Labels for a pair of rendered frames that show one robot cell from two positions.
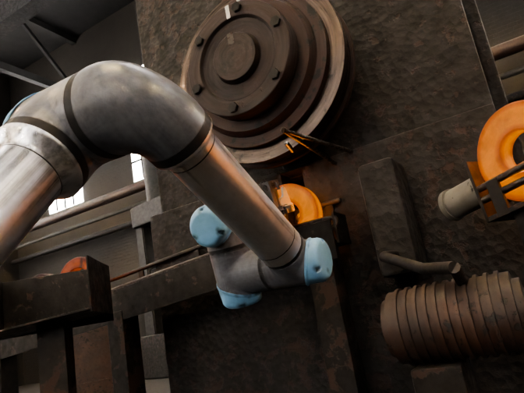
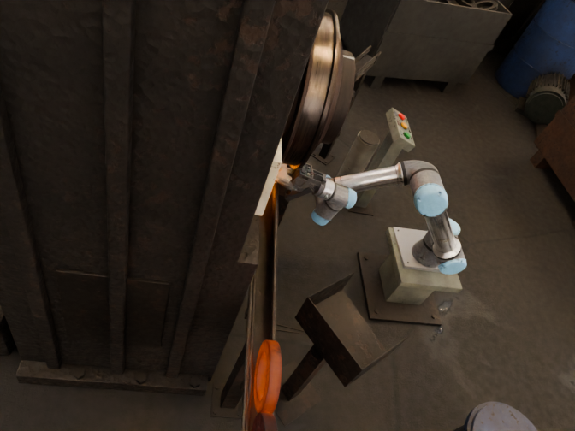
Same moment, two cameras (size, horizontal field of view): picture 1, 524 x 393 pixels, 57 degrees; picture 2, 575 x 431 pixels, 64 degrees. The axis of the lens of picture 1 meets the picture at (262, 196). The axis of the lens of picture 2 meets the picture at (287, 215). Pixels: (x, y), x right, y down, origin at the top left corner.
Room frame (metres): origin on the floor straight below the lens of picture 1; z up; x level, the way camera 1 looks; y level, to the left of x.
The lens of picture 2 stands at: (1.92, 0.86, 1.89)
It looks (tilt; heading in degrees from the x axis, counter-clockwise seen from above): 47 degrees down; 223
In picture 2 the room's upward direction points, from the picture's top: 23 degrees clockwise
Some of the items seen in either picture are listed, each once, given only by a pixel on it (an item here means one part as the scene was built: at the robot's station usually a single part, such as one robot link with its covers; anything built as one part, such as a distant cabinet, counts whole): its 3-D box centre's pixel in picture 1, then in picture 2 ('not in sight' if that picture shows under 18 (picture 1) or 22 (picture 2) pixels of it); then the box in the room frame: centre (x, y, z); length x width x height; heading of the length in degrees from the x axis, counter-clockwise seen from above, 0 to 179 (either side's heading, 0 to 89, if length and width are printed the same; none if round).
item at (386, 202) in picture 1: (393, 218); not in sight; (1.01, -0.27, 0.68); 0.11 x 0.08 x 0.24; 152
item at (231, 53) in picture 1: (239, 60); (331, 97); (1.02, -0.01, 1.11); 0.28 x 0.06 x 0.28; 62
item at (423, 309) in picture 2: not in sight; (408, 275); (0.29, 0.28, 0.13); 0.40 x 0.40 x 0.26; 64
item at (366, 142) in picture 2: not in sight; (350, 172); (0.30, -0.35, 0.26); 0.12 x 0.12 x 0.52
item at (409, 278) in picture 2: not in sight; (422, 259); (0.29, 0.28, 0.28); 0.32 x 0.32 x 0.04; 64
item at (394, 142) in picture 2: not in sight; (380, 166); (0.14, -0.31, 0.31); 0.24 x 0.16 x 0.62; 62
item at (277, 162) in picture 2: not in sight; (268, 151); (1.37, 0.20, 1.15); 0.26 x 0.02 x 0.18; 62
